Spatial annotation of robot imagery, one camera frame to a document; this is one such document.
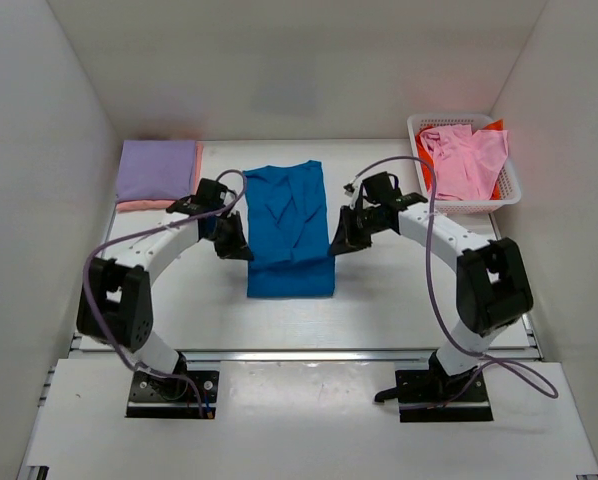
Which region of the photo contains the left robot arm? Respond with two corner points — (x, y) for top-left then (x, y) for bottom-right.
(76, 178), (254, 398)

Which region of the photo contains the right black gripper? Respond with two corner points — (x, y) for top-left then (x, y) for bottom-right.
(329, 206), (385, 258)

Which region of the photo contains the orange t-shirt in basket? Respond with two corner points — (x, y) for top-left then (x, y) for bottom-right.
(413, 118), (514, 200)

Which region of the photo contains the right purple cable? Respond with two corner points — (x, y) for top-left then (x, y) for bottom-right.
(343, 155), (560, 400)

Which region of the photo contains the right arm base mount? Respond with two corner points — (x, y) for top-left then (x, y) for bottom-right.
(374, 366), (494, 423)

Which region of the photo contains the purple cable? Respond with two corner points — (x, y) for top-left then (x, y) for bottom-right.
(80, 169), (248, 419)
(343, 155), (560, 400)

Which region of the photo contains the white plastic laundry basket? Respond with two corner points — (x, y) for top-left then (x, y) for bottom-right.
(407, 113), (521, 215)

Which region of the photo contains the blue polo t-shirt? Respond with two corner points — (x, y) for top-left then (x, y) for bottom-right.
(244, 160), (335, 299)

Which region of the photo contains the folded salmon pink t-shirt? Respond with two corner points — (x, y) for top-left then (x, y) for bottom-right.
(116, 141), (205, 213)

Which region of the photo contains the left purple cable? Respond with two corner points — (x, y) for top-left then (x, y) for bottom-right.
(80, 169), (248, 419)

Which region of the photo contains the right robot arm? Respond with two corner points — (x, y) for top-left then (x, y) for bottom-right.
(328, 172), (534, 401)

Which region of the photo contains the pink t-shirt in basket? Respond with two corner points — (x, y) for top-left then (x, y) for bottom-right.
(418, 125), (509, 201)

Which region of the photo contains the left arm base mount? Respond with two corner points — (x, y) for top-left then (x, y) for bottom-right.
(126, 361), (220, 420)

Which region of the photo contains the folded purple t-shirt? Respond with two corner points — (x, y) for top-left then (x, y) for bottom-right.
(115, 139), (198, 201)

